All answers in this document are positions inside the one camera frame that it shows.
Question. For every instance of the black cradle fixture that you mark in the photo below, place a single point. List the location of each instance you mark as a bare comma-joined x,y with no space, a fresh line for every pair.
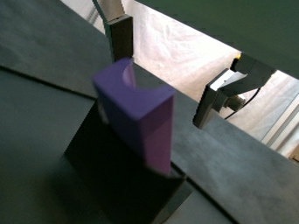
134,195

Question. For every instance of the purple arch bar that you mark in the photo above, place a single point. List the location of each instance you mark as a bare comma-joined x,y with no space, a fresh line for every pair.
140,113

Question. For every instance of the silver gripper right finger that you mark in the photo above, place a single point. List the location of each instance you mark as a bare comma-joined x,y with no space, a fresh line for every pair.
246,75

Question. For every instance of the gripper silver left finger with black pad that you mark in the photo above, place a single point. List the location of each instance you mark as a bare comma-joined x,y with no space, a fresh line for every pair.
119,27

